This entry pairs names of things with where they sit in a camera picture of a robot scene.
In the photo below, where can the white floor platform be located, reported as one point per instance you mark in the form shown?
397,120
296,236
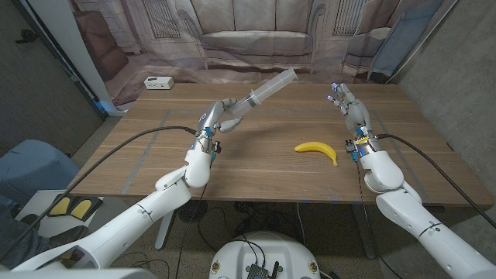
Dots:
97,217

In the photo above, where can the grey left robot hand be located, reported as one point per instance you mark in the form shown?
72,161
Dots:
207,118

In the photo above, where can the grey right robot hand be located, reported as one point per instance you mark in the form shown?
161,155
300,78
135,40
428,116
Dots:
356,112

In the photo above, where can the white upright panel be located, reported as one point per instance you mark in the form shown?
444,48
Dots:
66,38

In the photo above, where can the grey table leg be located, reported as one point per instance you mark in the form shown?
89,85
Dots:
364,228

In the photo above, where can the printed sofa room backdrop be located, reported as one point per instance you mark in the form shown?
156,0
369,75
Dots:
255,38

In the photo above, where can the blue-grey upholstered seat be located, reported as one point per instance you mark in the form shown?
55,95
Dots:
35,166

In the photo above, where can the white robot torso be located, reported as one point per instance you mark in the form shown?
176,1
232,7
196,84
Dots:
267,248

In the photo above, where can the black round floor fan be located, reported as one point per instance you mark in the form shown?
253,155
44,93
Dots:
193,211

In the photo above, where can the white power box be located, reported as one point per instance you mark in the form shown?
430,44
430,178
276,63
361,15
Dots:
159,83

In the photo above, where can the large clear plastic syringe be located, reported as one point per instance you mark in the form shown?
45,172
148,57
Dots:
271,87

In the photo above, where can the white table leg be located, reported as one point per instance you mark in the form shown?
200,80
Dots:
164,232

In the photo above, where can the black shoe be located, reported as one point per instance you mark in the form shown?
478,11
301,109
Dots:
27,219

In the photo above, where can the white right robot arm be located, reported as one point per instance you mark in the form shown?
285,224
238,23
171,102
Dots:
418,221

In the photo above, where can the black and yellow foot pedal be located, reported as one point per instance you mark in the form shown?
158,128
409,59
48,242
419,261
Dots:
62,206

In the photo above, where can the person's leg in jeans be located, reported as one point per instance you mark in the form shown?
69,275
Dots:
19,240

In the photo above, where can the yellow toy banana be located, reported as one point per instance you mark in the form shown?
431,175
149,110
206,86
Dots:
315,147

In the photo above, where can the grey tape outline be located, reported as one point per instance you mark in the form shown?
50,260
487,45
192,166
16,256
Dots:
290,111

